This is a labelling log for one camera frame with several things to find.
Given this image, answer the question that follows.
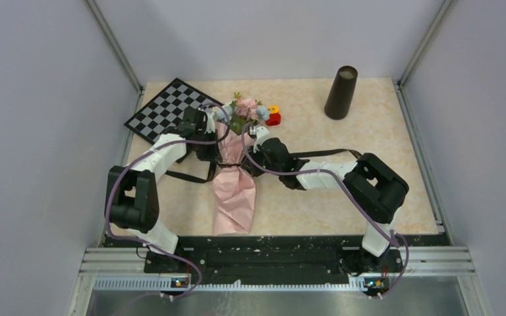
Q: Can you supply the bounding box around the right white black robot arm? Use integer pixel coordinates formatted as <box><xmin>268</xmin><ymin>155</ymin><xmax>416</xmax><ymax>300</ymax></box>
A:
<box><xmin>244</xmin><ymin>138</ymin><xmax>409</xmax><ymax>271</ymax></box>

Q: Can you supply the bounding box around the purple cable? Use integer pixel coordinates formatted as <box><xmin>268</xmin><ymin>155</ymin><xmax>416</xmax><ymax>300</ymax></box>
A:
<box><xmin>104</xmin><ymin>103</ymin><xmax>232</xmax><ymax>300</ymax></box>
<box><xmin>240</xmin><ymin>122</ymin><xmax>411</xmax><ymax>300</ymax></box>

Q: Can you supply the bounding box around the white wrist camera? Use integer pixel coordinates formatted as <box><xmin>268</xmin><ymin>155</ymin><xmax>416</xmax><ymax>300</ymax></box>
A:
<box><xmin>248</xmin><ymin>126</ymin><xmax>270</xmax><ymax>153</ymax></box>
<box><xmin>204</xmin><ymin>109</ymin><xmax>218</xmax><ymax>134</ymax></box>

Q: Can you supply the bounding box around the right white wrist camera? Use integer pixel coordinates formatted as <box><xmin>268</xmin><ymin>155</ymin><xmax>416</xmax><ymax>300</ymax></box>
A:
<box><xmin>248</xmin><ymin>126</ymin><xmax>270</xmax><ymax>153</ymax></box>

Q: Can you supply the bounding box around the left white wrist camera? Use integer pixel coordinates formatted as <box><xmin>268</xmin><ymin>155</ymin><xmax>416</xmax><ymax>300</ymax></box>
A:
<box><xmin>204</xmin><ymin>109</ymin><xmax>218</xmax><ymax>134</ymax></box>

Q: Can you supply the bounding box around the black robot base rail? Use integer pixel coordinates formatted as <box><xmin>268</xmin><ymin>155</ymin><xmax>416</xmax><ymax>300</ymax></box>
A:
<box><xmin>144</xmin><ymin>234</ymin><xmax>450</xmax><ymax>286</ymax></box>

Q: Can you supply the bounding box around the dark brown tall vase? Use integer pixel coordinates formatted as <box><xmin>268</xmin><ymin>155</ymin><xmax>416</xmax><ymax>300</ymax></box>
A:
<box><xmin>324</xmin><ymin>66</ymin><xmax>358</xmax><ymax>120</ymax></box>

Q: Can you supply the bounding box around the pink flower bouquet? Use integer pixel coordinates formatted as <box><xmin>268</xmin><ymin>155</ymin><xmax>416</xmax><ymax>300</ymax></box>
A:
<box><xmin>213</xmin><ymin>92</ymin><xmax>269</xmax><ymax>235</ymax></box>

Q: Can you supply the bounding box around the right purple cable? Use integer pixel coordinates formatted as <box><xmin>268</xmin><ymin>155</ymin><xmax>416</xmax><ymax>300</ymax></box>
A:
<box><xmin>240</xmin><ymin>122</ymin><xmax>411</xmax><ymax>300</ymax></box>

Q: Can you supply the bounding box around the black ribbon with gold lettering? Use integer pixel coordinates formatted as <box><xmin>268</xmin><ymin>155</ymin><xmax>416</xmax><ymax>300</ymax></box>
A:
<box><xmin>165</xmin><ymin>149</ymin><xmax>362</xmax><ymax>184</ymax></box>

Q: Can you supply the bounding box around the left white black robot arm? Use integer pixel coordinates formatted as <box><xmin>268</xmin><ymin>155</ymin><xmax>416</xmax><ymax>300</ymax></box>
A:
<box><xmin>105</xmin><ymin>107</ymin><xmax>219</xmax><ymax>272</ymax></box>

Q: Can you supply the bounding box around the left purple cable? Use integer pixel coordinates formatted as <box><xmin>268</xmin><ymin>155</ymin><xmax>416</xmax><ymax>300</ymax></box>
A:
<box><xmin>104</xmin><ymin>103</ymin><xmax>232</xmax><ymax>300</ymax></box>

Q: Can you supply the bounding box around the black and white checkerboard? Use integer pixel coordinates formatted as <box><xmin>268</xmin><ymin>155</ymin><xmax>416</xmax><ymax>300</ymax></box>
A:
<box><xmin>124</xmin><ymin>78</ymin><xmax>220</xmax><ymax>144</ymax></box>

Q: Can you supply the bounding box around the red toy block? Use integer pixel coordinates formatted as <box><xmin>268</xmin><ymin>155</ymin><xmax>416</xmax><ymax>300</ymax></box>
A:
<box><xmin>265</xmin><ymin>113</ymin><xmax>281</xmax><ymax>126</ymax></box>

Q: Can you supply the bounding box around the white slotted cable duct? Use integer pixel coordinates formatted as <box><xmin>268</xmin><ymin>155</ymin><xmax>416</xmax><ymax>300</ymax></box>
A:
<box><xmin>93</xmin><ymin>276</ymin><xmax>384</xmax><ymax>293</ymax></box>

